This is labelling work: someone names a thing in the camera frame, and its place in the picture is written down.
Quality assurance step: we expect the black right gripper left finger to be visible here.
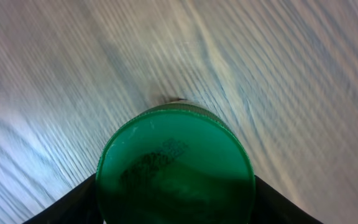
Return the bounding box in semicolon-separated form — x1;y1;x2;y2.
24;174;103;224

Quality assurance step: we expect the green lidded jar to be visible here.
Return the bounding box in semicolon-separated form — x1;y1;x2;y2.
96;101;255;223

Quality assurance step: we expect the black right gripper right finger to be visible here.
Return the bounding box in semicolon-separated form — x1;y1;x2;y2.
250;176;322;224

